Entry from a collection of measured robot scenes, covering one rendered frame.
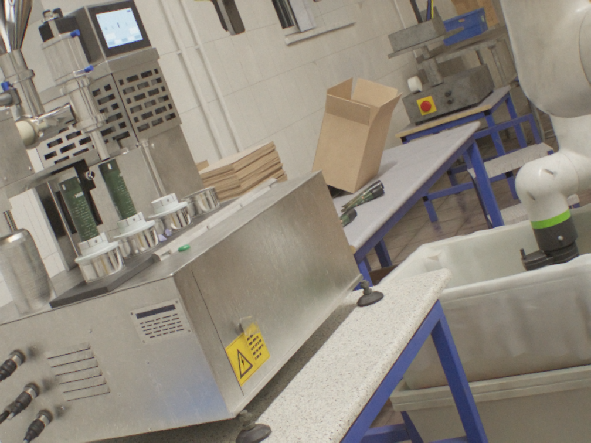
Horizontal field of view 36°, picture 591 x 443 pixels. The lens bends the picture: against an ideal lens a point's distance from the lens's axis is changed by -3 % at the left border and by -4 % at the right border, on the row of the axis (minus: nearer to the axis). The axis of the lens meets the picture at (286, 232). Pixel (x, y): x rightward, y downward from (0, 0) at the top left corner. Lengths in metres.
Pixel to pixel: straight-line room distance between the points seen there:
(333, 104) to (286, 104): 2.48
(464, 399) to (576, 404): 0.30
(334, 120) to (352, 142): 0.10
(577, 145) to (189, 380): 1.08
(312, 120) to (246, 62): 0.73
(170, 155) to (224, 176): 1.41
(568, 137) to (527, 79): 0.90
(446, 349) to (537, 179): 0.45
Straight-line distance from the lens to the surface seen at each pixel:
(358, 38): 7.03
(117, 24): 1.76
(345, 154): 3.15
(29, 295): 1.50
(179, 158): 1.79
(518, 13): 1.17
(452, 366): 1.79
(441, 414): 2.14
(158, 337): 1.35
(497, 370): 2.04
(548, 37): 1.16
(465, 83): 5.72
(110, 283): 1.36
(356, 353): 1.56
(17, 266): 1.49
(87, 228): 1.42
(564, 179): 2.04
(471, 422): 1.84
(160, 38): 4.64
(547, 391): 1.98
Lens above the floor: 1.23
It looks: 9 degrees down
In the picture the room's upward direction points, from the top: 21 degrees counter-clockwise
